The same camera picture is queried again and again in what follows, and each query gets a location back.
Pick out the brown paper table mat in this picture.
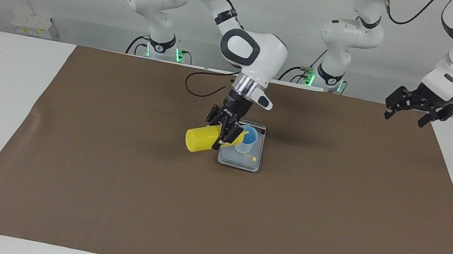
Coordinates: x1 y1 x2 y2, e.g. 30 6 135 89
0 31 453 254

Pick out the black right base cable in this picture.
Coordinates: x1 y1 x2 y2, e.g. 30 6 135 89
125 33 152 58

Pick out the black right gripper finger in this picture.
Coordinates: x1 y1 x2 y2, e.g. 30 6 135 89
212 124 227 151
223 125 245 148

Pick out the black base cable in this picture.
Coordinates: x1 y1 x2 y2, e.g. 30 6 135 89
278 43 329 88
125 33 152 58

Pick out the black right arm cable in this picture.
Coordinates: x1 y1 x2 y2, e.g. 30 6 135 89
122 0 254 104

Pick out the yellow seasoning squeeze bottle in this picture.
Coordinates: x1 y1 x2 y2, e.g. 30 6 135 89
183 119 263 165

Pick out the white wall socket box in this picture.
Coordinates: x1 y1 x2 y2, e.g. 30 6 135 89
9 11 56 40

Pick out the black left base cable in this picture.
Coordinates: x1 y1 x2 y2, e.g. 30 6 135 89
278 43 329 88

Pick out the silver digital kitchen scale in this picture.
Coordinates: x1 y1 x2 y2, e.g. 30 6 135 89
216 116 268 173

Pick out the light blue plastic cup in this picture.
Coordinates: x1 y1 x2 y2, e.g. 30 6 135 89
231 123 261 157

